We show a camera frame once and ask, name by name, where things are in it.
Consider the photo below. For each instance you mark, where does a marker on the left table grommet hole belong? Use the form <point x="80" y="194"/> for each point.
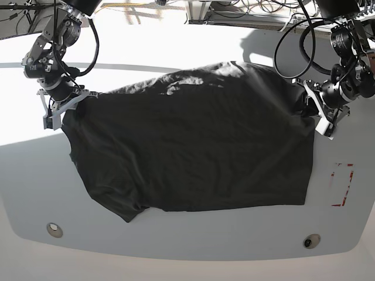
<point x="54" y="230"/>

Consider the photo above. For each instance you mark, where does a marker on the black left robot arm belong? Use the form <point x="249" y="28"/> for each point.
<point x="353" y="76"/>

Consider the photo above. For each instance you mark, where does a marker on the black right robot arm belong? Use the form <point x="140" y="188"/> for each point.
<point x="44" y="62"/>

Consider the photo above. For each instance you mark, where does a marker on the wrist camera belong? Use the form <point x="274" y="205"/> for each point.
<point x="325" y="128"/>
<point x="53" y="122"/>

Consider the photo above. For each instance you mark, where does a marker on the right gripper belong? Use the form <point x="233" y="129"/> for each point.
<point x="61" y="95"/>

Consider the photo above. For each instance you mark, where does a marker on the right table grommet hole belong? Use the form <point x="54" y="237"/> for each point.
<point x="311" y="241"/>

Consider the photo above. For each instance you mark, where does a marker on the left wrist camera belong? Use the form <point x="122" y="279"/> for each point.
<point x="325" y="128"/>

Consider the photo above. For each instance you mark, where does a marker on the black tripod stand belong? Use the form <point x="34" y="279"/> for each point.
<point x="23" y="15"/>

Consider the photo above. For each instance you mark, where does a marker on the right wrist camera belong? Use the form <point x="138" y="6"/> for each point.
<point x="53" y="122"/>

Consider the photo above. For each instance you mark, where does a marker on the aluminium rail with cables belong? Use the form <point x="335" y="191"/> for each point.
<point x="278" y="23"/>

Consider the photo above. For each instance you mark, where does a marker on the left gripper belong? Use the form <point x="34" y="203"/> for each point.
<point x="330" y="99"/>

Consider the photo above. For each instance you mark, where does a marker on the aluminium frame post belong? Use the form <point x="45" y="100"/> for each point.
<point x="196" y="11"/>

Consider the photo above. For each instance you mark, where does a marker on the red tape rectangle marking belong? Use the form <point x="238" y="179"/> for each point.
<point x="339" y="183"/>

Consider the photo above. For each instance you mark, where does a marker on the table grommet hole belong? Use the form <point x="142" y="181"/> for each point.
<point x="311" y="241"/>
<point x="54" y="230"/>

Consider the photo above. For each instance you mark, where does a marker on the dark grey T-shirt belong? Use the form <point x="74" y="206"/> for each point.
<point x="225" y="136"/>

